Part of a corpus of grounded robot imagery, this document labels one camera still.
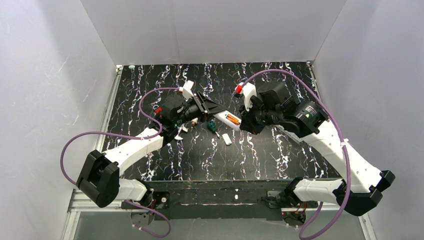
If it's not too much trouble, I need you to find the white remote battery cover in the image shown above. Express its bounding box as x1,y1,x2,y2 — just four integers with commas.
222,133,232,146

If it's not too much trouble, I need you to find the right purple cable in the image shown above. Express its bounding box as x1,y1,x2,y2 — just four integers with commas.
241,68,353,240

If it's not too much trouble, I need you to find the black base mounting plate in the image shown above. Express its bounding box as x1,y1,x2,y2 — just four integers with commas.
137,180,318,221

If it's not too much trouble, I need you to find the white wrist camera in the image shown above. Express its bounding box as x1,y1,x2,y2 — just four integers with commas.
234,82,257,112
178,80,194,101

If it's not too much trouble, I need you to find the clear plastic screw box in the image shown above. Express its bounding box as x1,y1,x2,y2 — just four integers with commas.
275,125,303,144

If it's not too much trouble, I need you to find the green handled screwdriver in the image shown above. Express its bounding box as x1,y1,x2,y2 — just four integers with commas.
207,120,220,138

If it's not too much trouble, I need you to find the white plastic pipe fitting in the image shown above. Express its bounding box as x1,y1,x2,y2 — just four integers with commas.
191,117,199,127

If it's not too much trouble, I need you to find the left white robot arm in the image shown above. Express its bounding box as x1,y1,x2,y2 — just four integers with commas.
76,94,228,208

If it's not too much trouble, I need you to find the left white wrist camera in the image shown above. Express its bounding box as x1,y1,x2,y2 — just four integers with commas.
178,80,194,101

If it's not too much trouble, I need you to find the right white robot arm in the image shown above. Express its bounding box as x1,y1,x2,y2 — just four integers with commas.
235,82,396,216

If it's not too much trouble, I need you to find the white remote control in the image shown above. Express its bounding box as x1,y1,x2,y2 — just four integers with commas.
213,110,242,132

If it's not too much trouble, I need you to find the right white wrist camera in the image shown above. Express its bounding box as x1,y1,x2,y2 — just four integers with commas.
234,82,257,112

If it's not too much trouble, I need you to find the aluminium frame rail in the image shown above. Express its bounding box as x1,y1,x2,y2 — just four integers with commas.
61,65,124,240

